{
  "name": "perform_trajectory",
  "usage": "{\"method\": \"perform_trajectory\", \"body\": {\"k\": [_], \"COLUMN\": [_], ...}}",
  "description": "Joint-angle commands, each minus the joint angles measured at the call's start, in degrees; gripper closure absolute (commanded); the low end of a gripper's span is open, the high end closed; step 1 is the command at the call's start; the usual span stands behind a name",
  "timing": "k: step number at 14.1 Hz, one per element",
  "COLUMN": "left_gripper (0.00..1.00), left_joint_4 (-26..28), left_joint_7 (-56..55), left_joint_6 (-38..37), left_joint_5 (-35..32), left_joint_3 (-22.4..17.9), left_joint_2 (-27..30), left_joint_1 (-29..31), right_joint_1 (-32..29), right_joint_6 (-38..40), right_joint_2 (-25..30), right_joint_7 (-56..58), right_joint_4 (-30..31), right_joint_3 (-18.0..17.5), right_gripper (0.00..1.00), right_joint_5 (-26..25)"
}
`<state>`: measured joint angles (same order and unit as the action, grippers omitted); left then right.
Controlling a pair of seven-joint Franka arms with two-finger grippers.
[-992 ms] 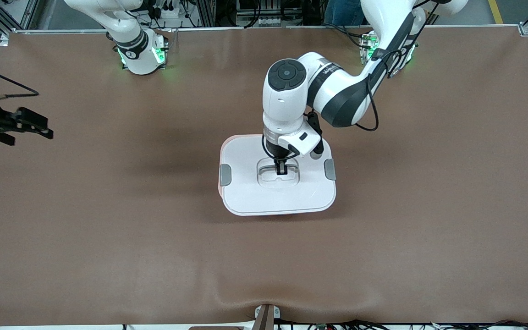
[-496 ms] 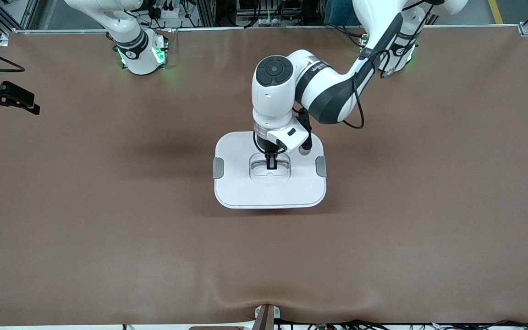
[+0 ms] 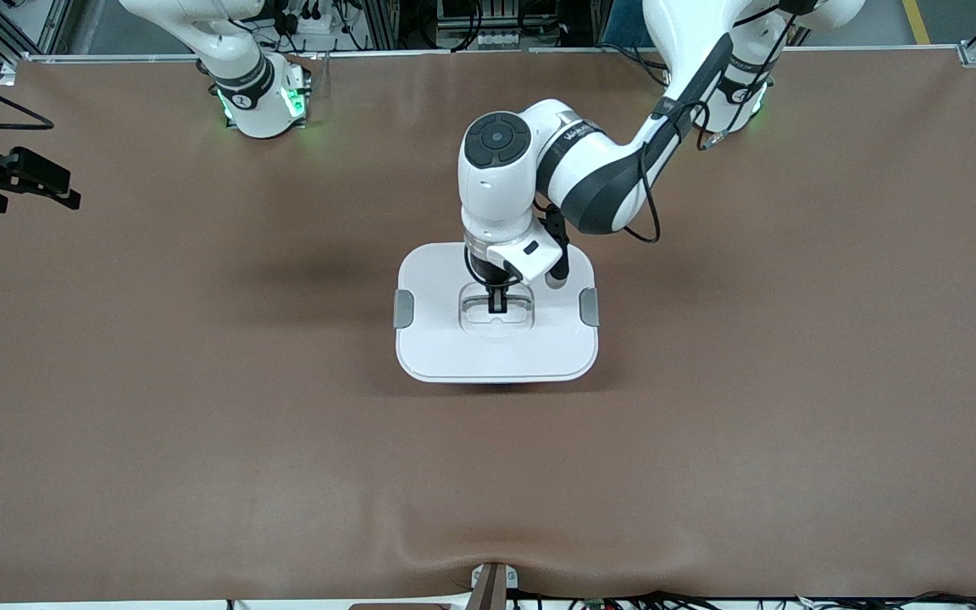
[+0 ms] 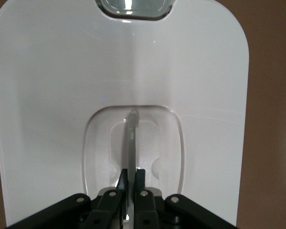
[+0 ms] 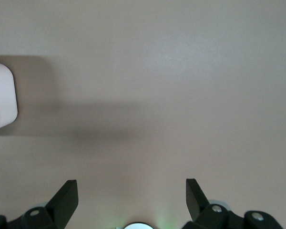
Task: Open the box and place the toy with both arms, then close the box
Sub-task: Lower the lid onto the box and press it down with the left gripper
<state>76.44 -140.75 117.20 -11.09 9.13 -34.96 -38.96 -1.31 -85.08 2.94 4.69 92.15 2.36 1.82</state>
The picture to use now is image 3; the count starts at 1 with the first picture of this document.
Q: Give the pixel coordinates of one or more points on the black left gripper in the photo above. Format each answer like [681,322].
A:
[482,272]

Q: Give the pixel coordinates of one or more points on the white box lid grey latches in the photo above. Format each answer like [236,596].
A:
[446,347]

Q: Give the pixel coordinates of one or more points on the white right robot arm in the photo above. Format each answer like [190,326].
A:
[259,102]

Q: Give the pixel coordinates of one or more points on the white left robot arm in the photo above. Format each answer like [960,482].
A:
[496,203]

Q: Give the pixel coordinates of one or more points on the white terminal block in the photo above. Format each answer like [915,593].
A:
[496,40]

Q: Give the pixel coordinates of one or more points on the brown metal table clamp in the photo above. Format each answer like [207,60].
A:
[492,589]

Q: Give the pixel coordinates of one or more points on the white power strip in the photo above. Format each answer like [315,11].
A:
[306,21]

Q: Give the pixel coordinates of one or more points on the brown table mat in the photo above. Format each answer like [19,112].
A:
[200,474]

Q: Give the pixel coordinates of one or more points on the aluminium table edge rail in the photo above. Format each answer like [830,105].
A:
[386,52]

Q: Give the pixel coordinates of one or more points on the aluminium corner bracket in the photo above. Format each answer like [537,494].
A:
[973,56]

